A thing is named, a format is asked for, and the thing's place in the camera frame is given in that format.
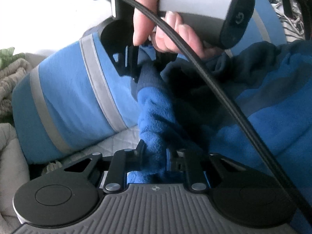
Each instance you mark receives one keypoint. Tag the beige lace cloth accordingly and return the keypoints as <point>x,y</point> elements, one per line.
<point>13,82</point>

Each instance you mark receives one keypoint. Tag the large blue striped pillow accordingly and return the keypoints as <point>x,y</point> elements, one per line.
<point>68,90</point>

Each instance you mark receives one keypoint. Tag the beige comforter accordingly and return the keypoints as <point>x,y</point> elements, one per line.
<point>12,165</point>

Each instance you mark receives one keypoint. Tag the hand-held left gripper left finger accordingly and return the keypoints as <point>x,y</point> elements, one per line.
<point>140,156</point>

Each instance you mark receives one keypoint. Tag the green cloth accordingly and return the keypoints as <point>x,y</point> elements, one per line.
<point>6,57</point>

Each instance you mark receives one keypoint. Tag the white quilted bedspread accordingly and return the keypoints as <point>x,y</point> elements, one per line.
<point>109,141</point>

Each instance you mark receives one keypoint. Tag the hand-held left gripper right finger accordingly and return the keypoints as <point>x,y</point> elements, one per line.
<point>175,162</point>

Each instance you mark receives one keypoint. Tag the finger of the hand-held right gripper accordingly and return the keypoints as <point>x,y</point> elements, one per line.
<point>130,63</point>
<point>168,59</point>

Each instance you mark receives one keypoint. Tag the person's right hand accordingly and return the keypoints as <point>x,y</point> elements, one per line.
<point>143,17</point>

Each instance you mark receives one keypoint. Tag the blue fleece jacket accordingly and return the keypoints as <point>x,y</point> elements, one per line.
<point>256,97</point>

